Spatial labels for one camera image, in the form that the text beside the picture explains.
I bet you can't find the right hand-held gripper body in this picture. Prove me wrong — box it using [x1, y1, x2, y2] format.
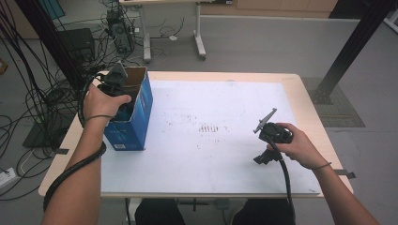
[253, 107, 295, 158]

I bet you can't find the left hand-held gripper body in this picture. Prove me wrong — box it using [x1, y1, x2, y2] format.
[98, 61, 130, 98]

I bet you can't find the blue cardboard box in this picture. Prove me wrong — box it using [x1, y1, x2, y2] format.
[103, 66, 155, 152]

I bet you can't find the person's left hand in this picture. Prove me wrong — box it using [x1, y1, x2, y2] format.
[82, 83, 132, 124]

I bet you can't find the person's right hand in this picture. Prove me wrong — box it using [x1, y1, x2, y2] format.
[266, 122, 330, 171]

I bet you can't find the black computer tower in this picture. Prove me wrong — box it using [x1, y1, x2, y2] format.
[105, 8, 136, 54]

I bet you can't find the black square case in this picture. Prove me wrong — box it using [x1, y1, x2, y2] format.
[57, 27, 97, 64]

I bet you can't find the person's right leg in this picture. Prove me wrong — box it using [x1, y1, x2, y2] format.
[232, 198, 296, 225]

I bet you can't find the person's leg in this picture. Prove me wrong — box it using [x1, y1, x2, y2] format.
[134, 199, 186, 225]
[232, 198, 296, 225]

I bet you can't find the white paper sheet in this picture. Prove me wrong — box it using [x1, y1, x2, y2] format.
[99, 80, 321, 195]

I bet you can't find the dark gridded floor mat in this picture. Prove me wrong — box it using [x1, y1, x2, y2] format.
[301, 77, 366, 128]

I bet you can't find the black floor mat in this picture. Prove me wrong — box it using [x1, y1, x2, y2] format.
[22, 116, 73, 150]

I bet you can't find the person's left leg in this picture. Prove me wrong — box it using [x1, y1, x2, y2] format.
[134, 199, 186, 225]

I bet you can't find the wooden cabinet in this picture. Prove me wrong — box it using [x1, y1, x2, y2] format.
[200, 0, 340, 19]

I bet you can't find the white table leg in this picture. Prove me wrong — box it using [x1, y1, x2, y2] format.
[125, 197, 144, 225]

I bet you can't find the white power strip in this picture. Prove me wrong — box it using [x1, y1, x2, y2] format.
[0, 167, 17, 189]

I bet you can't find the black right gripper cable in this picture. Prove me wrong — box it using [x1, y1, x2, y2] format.
[265, 135, 298, 225]

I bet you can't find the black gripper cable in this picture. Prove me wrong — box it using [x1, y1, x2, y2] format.
[42, 72, 110, 213]
[265, 135, 298, 225]

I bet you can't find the thin dark wrist cord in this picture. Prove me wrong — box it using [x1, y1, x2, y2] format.
[311, 161, 333, 172]
[84, 113, 115, 124]

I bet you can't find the black metal stand post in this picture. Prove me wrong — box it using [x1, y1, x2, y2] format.
[313, 0, 398, 105]
[13, 0, 89, 92]

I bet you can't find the tangle of black cables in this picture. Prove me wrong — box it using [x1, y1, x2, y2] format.
[0, 0, 140, 202]

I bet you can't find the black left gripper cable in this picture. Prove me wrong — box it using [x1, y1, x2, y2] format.
[42, 72, 110, 213]

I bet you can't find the white desk frame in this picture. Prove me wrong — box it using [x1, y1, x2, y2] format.
[118, 0, 234, 64]

